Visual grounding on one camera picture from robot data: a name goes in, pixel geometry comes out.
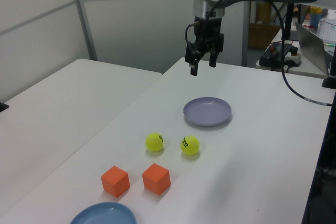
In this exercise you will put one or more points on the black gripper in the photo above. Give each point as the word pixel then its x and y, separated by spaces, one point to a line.
pixel 207 28

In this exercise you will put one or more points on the yellow tennis ball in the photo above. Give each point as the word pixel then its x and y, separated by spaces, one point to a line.
pixel 154 142
pixel 190 145

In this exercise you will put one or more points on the orange cube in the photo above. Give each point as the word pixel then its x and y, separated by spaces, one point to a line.
pixel 156 179
pixel 115 182

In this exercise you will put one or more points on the purple plate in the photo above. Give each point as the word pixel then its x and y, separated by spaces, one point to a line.
pixel 207 111

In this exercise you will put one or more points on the brown cardboard box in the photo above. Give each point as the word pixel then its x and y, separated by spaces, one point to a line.
pixel 262 36

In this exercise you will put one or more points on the black power strip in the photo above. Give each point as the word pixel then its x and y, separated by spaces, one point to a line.
pixel 270 58

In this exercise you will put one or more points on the tall brown cardboard sheet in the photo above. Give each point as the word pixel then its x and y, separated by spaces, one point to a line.
pixel 262 12

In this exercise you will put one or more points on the white emergency stop button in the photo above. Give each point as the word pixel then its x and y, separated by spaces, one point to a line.
pixel 293 57

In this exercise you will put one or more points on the silver laptop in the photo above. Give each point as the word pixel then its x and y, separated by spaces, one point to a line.
pixel 311 45

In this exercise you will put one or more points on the blue bottle yellow cap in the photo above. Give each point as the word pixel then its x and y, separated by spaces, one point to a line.
pixel 315 18

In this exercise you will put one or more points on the clear plastic box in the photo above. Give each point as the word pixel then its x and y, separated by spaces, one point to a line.
pixel 328 28

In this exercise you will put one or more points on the blue plate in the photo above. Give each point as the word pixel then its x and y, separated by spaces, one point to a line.
pixel 105 214

